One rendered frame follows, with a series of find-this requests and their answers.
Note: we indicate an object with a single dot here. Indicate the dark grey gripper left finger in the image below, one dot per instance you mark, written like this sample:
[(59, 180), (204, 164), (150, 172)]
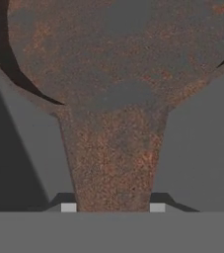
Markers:
[(64, 201)]

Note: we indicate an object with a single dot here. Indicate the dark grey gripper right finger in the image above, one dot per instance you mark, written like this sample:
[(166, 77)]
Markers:
[(161, 201)]

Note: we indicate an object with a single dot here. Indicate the rusty brown pan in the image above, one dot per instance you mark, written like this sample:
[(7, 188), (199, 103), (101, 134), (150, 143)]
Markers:
[(116, 82)]

